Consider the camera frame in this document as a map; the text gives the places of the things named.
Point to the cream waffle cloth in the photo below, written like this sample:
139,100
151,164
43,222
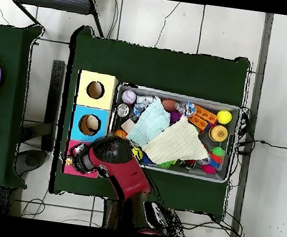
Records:
176,143

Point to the toy burger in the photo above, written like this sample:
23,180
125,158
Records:
218,133

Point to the white baseball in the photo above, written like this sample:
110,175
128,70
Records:
128,97

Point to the wooden box with three holes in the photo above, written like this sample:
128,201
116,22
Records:
93,104

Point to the plain yellow ball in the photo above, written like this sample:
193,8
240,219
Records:
224,117

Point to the grey rounded floor base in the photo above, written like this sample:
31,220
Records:
30,161

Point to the mint green waffle cloth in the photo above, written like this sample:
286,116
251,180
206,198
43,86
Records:
148,124

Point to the dark green table cloth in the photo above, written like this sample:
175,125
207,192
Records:
152,67
12,41

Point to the silver mesh bin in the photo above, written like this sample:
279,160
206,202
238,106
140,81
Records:
191,173

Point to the small orange basketball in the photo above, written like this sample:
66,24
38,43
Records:
121,133

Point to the orange plastic toy tray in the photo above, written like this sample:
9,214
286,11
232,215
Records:
205,115

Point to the yellow smiley ball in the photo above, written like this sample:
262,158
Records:
138,153

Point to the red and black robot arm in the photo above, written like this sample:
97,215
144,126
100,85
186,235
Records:
131,174

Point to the crushed bottle with blue label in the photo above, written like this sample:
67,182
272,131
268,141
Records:
185,108

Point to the black speckled bar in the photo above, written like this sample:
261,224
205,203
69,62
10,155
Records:
54,99

